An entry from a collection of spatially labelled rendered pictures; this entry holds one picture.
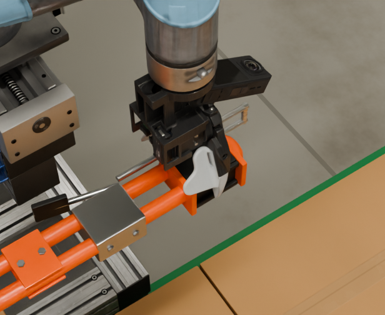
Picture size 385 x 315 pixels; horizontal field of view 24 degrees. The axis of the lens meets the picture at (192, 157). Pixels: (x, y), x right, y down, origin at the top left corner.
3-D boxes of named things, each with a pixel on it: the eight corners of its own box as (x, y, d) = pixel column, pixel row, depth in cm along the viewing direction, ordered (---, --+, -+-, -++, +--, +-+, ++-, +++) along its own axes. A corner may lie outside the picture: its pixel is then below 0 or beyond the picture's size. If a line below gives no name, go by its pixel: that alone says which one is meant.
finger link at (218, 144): (203, 167, 110) (186, 109, 105) (215, 160, 111) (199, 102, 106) (224, 184, 107) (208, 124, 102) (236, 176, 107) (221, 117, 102)
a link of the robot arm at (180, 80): (190, 4, 97) (235, 51, 93) (190, 33, 101) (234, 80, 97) (131, 35, 95) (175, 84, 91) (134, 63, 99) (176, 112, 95)
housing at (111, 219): (101, 265, 110) (97, 247, 107) (72, 225, 113) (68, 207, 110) (149, 236, 113) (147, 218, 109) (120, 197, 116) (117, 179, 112)
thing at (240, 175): (192, 217, 114) (192, 196, 110) (159, 175, 117) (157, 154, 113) (245, 184, 116) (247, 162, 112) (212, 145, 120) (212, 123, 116)
